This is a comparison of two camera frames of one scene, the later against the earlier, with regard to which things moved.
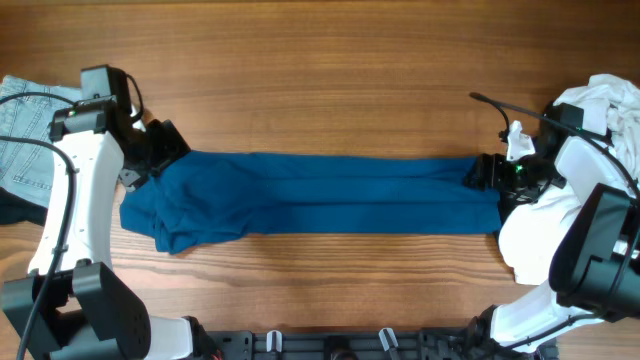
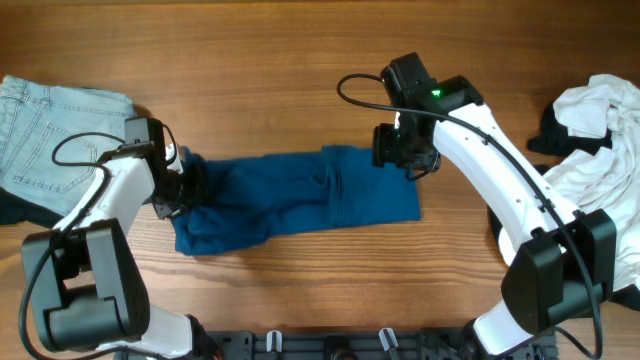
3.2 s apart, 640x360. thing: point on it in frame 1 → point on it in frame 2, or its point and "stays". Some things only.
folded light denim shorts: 26,167 stays
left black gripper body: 156,148 → 180,192
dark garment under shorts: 15,209 stays
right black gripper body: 525,172 → 397,145
